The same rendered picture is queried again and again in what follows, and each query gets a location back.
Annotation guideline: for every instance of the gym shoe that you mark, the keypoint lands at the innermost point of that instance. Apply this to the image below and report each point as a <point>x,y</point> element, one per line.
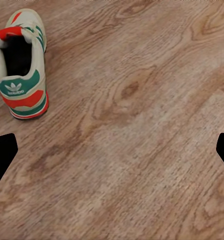
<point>23,44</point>

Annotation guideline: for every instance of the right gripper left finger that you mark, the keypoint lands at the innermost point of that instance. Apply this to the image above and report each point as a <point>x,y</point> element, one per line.
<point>8,150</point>

